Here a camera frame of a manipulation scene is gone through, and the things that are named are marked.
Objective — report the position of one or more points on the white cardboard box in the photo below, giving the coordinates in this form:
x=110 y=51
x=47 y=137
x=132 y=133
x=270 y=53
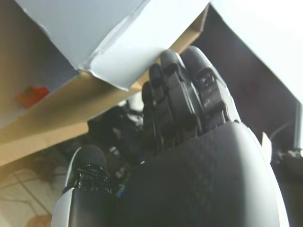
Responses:
x=82 y=30

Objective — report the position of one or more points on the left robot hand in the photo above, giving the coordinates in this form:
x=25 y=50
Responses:
x=201 y=184

